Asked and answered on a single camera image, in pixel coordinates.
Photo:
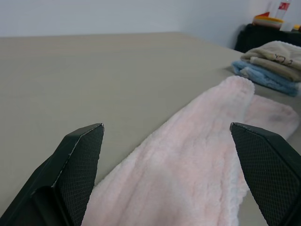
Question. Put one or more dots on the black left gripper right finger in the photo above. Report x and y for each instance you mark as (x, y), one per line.
(270, 169)

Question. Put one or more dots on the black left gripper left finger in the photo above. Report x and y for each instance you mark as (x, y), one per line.
(70, 169)

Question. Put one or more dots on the pink fluffy towel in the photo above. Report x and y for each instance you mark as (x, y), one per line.
(176, 164)

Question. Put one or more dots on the light blue folded towel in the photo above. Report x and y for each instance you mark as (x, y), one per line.
(270, 81)

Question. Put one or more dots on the beige folded towel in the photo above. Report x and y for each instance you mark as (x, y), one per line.
(275, 56)

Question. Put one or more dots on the black side cabinet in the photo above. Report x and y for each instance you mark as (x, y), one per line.
(258, 37)

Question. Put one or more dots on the stack of coloured bowls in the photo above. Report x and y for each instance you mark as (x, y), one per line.
(268, 22)

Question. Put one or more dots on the clear bottle with red label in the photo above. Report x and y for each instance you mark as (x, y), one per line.
(283, 7)

